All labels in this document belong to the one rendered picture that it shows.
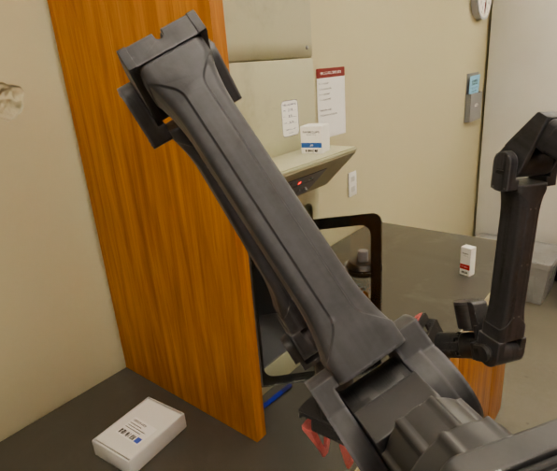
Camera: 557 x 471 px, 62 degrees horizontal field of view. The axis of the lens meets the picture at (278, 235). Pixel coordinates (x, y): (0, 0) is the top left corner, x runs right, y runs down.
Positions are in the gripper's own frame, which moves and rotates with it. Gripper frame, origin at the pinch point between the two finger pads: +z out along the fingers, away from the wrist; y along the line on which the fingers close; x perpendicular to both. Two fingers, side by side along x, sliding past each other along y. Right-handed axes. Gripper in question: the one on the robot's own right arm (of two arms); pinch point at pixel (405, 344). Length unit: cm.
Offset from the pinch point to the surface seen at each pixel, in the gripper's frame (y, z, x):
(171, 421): 17, 32, 44
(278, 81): 68, 3, -7
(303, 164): 52, -3, 5
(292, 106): 62, 5, -9
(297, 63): 69, 2, -14
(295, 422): 2.1, 15.2, 28.4
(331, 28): 75, 41, -99
